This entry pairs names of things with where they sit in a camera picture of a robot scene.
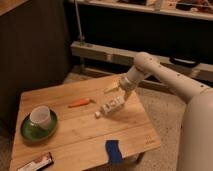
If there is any metal shelf rack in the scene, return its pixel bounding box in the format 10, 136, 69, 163
66, 2, 213, 86

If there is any black handle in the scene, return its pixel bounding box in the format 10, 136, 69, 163
169, 57, 200, 68

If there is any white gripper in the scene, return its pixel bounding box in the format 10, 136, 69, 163
104, 76, 135, 101

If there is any orange carrot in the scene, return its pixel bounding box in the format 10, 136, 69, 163
68, 98, 96, 108

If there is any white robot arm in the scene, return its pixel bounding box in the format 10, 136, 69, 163
105, 52, 213, 171

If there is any red and white box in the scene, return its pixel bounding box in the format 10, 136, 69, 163
17, 152, 54, 171

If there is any white cup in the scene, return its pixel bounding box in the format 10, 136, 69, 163
29, 106, 51, 130

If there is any blue tape piece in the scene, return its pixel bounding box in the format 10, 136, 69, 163
105, 140, 123, 164

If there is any green plate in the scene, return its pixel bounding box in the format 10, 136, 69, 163
20, 111, 58, 143

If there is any wooden table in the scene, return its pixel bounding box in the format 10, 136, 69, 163
10, 75, 161, 171

